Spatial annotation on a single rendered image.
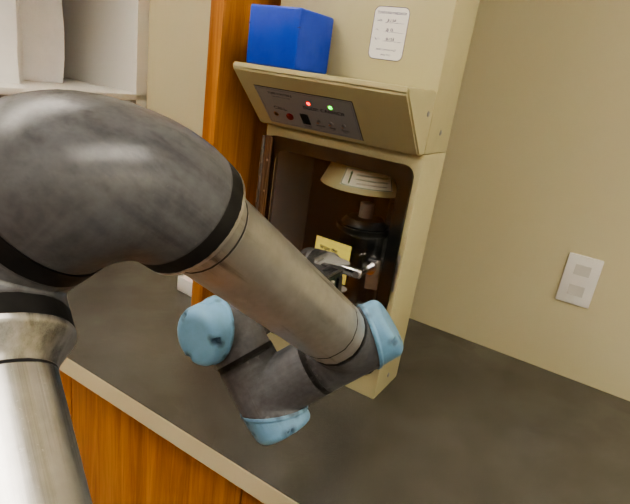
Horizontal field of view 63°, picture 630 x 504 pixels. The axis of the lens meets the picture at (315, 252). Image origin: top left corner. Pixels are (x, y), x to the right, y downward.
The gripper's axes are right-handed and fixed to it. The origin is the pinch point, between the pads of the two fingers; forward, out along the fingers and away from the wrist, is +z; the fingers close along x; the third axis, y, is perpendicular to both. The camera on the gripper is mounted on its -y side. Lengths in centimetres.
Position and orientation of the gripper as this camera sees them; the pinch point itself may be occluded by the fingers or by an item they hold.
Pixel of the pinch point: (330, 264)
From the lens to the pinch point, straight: 90.7
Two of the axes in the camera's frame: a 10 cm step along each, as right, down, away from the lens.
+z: 5.3, -2.1, 8.2
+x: 1.0, -9.5, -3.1
